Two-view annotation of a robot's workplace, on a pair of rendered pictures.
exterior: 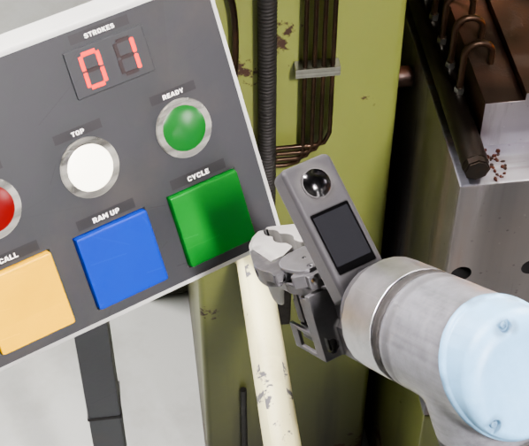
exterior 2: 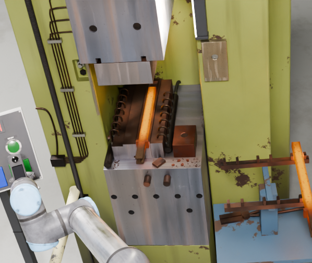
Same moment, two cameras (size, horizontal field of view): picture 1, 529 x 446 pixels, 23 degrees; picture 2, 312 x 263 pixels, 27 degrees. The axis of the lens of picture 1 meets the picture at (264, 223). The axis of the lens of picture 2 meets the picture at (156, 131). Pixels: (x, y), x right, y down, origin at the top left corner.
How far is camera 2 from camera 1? 1.44 m
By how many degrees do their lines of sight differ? 16
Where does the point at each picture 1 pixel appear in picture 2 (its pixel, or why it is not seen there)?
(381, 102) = (102, 145)
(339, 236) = (18, 172)
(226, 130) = (25, 148)
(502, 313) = (22, 187)
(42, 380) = not seen: hidden behind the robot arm
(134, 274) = not seen: outside the picture
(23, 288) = not seen: outside the picture
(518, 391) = (24, 204)
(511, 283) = (131, 201)
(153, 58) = (5, 128)
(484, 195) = (111, 172)
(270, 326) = not seen: hidden behind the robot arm
